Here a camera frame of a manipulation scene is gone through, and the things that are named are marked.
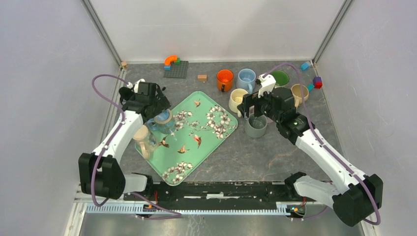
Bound grey mug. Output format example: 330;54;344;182
244;114;268;138

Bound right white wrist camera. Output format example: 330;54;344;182
255;73;276;98

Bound orange curved block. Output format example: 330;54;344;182
164;55;181;71

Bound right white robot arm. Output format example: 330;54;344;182
238;88;383;227

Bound black mounting base rail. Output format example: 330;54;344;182
142;181;311;210

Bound green floral tray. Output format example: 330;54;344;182
146;91;238;186

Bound blue tan small mug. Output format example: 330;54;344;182
145;109;175;135

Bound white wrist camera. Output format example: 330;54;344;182
255;73;276;98
126;79;145;93

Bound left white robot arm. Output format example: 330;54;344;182
78;81;171;201

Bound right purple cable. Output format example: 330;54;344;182
264;62;382;226

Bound cream paisley mug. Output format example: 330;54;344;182
133;125;159;160

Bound purple red block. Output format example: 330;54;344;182
313;76;323;89

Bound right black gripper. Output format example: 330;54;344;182
237;86;282;123

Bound floral cream mug green inside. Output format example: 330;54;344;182
271;70;290;88

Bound blue block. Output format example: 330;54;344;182
300;61;312;71

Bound grey lego baseplate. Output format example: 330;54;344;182
163;61;189;79

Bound orange mug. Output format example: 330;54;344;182
216;69;234;92

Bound brown wooden block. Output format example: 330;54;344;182
197;74;208;82

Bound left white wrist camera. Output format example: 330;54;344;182
126;79;145;93

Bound light blue ribbed mug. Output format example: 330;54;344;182
236;68;256;94

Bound tan ceramic mug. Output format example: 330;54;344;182
291;84;309;108

